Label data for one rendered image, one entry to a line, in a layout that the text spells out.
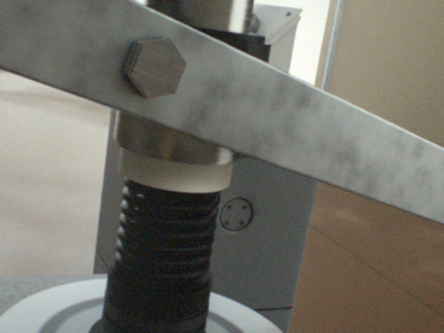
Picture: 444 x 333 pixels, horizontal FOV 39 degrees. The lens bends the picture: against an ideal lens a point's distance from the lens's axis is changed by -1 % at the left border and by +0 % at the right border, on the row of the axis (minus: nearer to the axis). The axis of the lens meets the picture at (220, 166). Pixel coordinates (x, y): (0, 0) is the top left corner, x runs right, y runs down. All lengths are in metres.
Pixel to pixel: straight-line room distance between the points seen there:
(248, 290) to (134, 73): 1.19
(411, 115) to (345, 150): 6.56
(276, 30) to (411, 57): 5.46
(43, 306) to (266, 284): 1.03
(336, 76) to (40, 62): 6.02
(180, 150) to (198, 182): 0.02
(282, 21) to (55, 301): 1.01
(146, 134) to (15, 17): 0.11
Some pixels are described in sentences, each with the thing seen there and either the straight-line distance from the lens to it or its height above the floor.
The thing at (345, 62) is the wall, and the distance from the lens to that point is 6.30.
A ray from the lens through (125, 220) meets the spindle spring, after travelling 0.39.
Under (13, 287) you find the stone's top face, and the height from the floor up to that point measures 0.82.
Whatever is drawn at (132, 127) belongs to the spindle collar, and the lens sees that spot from 0.36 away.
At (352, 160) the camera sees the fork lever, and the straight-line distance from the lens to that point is 0.39.
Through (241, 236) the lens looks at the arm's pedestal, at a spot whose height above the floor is 0.61.
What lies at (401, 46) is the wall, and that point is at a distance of 6.68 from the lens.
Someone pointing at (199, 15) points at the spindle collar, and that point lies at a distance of 0.35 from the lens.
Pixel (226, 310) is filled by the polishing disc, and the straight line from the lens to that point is 0.50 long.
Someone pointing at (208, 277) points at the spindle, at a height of 0.91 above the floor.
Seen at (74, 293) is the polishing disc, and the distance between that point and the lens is 0.50.
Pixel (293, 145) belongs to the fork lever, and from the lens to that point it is 0.36.
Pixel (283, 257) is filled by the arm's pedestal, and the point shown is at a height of 0.55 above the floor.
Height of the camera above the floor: 1.07
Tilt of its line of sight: 14 degrees down
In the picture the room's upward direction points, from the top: 9 degrees clockwise
